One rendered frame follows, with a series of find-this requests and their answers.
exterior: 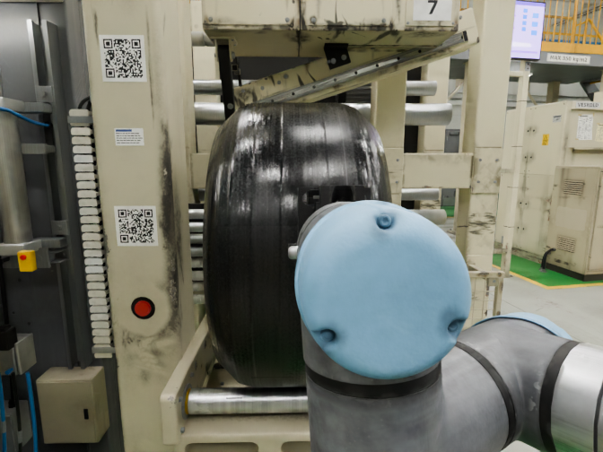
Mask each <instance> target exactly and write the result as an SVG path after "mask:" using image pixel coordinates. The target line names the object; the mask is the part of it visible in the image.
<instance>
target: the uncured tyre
mask: <svg viewBox="0 0 603 452"><path fill-rule="evenodd" d="M320 185H337V186H365V187H370V188H371V200H374V201H382V202H387V203H391V204H392V197H391V188H390V181H389V170H388V164H387V160H386V155H385V152H384V148H383V145H382V142H381V139H380V136H379V133H378V131H377V130H376V128H375V127H374V126H373V125H372V124H371V123H370V122H369V121H368V120H367V119H366V118H365V117H364V116H363V115H362V114H361V113H360V112H359V111H358V110H357V109H356V108H354V107H351V106H347V105H345V104H342V103H309V102H255V103H252V104H249V105H246V106H242V107H239V108H238V109H237V110H236V111H235V112H234V113H233V114H232V115H231V116H230V117H229V118H228V119H227V120H226V121H225V122H224V123H223V124H222V125H221V126H220V127H219V128H218V130H217V132H216V134H215V137H214V141H213V145H212V149H211V152H210V157H209V162H208V168H207V175H206V183H205V202H204V219H203V276H204V292H205V311H206V318H207V324H208V330H209V335H210V340H211V344H212V347H213V350H214V355H215V357H216V359H217V360H218V362H219V363H220V364H221V365H222V366H223V367H224V368H225V369H226V370H227V371H228V372H229V373H230V374H231V375H232V376H233V377H234V379H235V380H236V381H237V382H238V383H240V384H243V385H246V386H250V387H307V386H306V373H305V361H304V359H303V349H302V324H301V313H300V311H299V308H298V305H297V300H296V296H295V288H294V276H295V267H296V264H295V263H294V260H289V257H288V244H294V243H297V241H298V187H319V186H320ZM256 377H293V378H256Z"/></svg>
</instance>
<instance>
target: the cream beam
mask: <svg viewBox="0 0 603 452"><path fill-rule="evenodd" d="M201 6H202V27H203V30H204V32H205V34H206V35H207V36H208V38H209V39H210V36H215V37H234V38H235V39H236V41H237V43H238V45H237V46H234V45H233V52H234V53H235V56H236V57H297V56H298V55H299V57H325V56H326V54H325V51H324V45H325V43H348V48H347V49H349V48H436V47H439V46H440V44H442V43H443V42H444V41H445V40H447V39H448V38H450V37H451V36H452V35H454V34H455V33H456V32H458V30H459V9H460V0H452V7H451V21H413V12H414V0H201Z"/></svg>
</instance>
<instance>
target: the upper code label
mask: <svg viewBox="0 0 603 452"><path fill-rule="evenodd" d="M99 40H100V60H101V70H102V80H103V81H104V82H147V78H146V65H145V52H144V35H99Z"/></svg>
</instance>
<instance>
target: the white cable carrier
mask: <svg viewBox="0 0 603 452"><path fill-rule="evenodd" d="M69 116H92V112H91V111H89V110H88V109H70V110H69ZM70 125H71V126H79V127H73V128H72V129H71V134H72V135H80V136H75V137H73V138H72V144H81V145H82V146H74V147H73V152H74V153H82V154H83V155H75V156H74V162H82V163H83V164H76V165H75V166H74V168H75V171H84V172H79V173H77V174H76V175H75V176H76V180H85V181H80V182H78V183H77V188H78V189H86V190H80V191H78V197H81V198H88V199H80V200H79V206H88V207H83V208H81V209H80V215H89V216H83V217H81V223H89V224H84V225H83V226H82V232H85V233H84V234H83V235H82V237H83V240H89V241H85V242H84V243H83V248H90V249H86V250H85V251H84V256H90V257H87V258H85V260H84V263H85V264H86V265H88V266H87V267H86V268H85V272H86V273H91V274H88V275H87V276H86V279H87V281H92V282H88V283H87V288H88V289H92V290H90V291H88V296H89V297H92V298H91V299H89V303H90V305H92V306H91V307H90V312H91V313H93V314H91V320H94V321H93V322H92V328H95V329H93V330H92V335H96V336H95V337H94V338H93V342H94V343H96V344H95V345H94V347H113V346H115V344H114V335H113V326H112V316H111V307H110V297H109V279H108V269H107V257H106V247H105V240H104V231H103V222H102V212H101V197H100V195H101V194H100V189H99V188H98V187H100V184H99V180H97V179H99V175H98V172H97V170H98V165H97V163H96V162H97V156H96V146H95V138H94V137H95V136H94V129H93V128H94V127H93V123H70ZM85 145H89V146H85ZM86 153H88V154H90V155H86ZM87 162H91V163H89V164H87ZM88 171H92V172H88ZM89 180H90V181H89ZM94 356H95V358H112V353H95V354H94Z"/></svg>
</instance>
